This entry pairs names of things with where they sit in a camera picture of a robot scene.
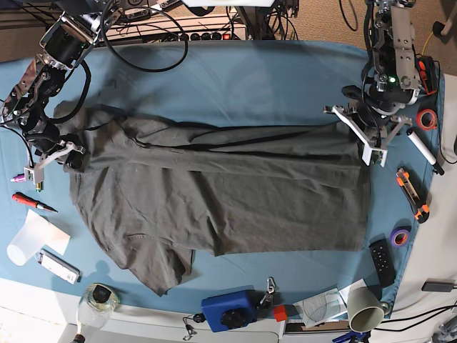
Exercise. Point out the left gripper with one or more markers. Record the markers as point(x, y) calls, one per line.
point(371, 120)

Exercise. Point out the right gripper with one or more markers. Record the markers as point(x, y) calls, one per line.
point(44, 136)

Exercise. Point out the dark grey T-shirt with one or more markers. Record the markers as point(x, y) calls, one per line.
point(151, 191)

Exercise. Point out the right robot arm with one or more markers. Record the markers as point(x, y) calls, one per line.
point(64, 47)

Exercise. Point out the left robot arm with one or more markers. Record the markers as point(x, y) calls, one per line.
point(389, 80)

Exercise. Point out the green yellow battery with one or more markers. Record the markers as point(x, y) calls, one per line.
point(39, 186)

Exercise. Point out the pink glue tube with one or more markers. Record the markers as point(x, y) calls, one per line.
point(18, 178)

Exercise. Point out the red tape roll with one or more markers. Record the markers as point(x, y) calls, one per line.
point(427, 119)

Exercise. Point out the red screwdriver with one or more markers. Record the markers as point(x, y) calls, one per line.
point(24, 199)

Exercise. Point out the white marker pen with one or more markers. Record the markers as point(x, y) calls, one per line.
point(415, 139)

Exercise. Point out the orange black tool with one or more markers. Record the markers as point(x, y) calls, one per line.
point(428, 74)

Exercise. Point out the blue table cloth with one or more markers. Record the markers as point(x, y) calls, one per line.
point(235, 83)

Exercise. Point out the orange black utility knife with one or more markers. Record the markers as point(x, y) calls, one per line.
point(418, 205)

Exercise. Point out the white black device box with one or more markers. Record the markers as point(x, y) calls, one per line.
point(58, 267)

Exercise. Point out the purple tape roll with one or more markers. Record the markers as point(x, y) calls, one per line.
point(399, 236)

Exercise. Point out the black remote control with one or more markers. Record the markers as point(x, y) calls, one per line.
point(383, 263)

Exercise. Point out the clear glass jar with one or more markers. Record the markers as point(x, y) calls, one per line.
point(95, 308)

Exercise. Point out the black power strip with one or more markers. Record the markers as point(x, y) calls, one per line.
point(194, 36)

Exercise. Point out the black power adapter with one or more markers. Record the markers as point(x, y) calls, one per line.
point(439, 285)

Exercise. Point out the grey green cup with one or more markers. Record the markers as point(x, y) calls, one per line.
point(364, 310)

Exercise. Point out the printed paper with drawing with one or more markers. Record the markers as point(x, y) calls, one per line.
point(326, 306)

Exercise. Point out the silver carabiner clip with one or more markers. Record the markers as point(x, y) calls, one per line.
point(268, 298)

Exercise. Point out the red cube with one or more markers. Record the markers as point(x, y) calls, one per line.
point(280, 313)

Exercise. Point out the blue box with knob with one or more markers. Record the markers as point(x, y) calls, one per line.
point(229, 311)

